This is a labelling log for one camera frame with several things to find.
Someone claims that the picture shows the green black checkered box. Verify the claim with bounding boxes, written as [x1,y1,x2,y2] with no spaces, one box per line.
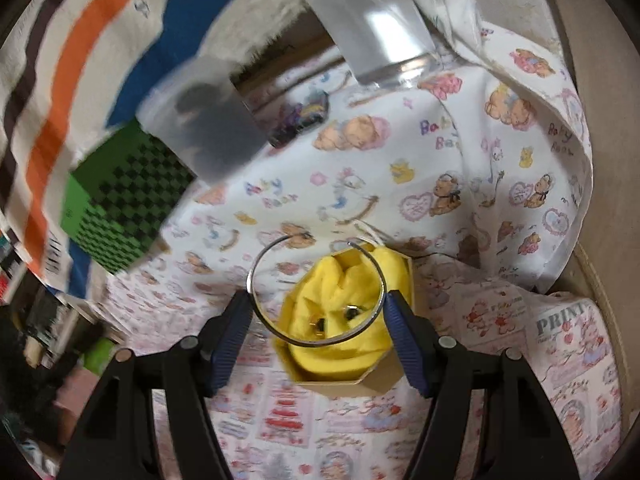
[61,119,194,273]

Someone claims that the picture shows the striped Paris blanket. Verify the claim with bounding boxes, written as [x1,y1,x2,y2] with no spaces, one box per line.
[1,0,305,300]

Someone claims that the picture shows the yellow cloth in box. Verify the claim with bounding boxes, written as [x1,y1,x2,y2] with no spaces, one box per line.
[276,246,409,382]

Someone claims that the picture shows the baby bear print sheet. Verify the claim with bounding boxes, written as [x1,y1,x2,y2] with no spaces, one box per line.
[136,23,592,308]

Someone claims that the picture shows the clear spray bottle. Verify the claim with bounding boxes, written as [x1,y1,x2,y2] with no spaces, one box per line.
[306,0,437,87]

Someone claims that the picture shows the pink strawberry print cloth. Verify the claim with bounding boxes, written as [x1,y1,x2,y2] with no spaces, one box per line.
[94,253,626,480]

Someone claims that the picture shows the yellow octagonal jewelry box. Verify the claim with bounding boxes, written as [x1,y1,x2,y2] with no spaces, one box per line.
[271,244,419,400]

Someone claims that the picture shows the silver bangle bracelet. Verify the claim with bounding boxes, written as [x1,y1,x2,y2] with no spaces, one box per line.
[246,233,388,349]

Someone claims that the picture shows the translucent plastic cup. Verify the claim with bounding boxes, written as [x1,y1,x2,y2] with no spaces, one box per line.
[136,56,268,185]

